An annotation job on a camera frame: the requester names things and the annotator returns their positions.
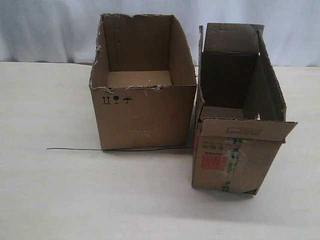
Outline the large open cardboard box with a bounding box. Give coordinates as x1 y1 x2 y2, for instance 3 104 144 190
89 13 197 150

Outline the narrow taped cardboard box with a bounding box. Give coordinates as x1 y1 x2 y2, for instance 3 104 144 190
191 23 297 195

